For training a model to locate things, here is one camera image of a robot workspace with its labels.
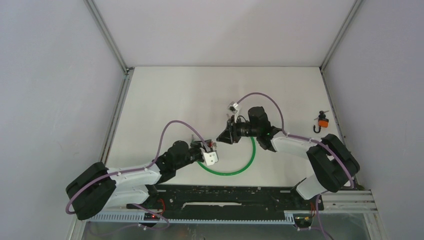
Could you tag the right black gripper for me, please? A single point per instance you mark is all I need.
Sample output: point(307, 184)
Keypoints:
point(230, 135)

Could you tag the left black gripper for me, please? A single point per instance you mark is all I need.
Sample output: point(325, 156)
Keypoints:
point(198, 145)

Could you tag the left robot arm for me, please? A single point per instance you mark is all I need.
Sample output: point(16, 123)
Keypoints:
point(99, 187)

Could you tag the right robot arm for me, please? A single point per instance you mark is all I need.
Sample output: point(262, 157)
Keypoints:
point(332, 163)

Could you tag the orange padlock with keys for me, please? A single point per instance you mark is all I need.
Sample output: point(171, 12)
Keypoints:
point(322, 122)

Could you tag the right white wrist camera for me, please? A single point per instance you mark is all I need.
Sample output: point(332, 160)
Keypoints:
point(235, 109)

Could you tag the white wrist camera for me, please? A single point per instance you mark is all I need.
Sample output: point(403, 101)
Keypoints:
point(235, 109)
point(210, 158)

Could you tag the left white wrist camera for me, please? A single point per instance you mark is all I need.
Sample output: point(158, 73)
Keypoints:
point(210, 158)

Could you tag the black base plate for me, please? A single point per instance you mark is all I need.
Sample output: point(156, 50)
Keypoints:
point(207, 202)

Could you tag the left aluminium corner post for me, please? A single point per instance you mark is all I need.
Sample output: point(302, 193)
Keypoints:
point(106, 34)

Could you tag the aluminium corner post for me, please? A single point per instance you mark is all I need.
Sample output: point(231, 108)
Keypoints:
point(106, 34)
point(352, 13)

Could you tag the grey cable duct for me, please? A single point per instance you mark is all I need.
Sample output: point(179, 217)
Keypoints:
point(144, 217)

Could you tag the aluminium front frame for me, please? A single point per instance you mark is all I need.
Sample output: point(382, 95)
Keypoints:
point(343, 202)

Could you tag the right aluminium corner post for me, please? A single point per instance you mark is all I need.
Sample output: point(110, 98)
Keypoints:
point(352, 13)

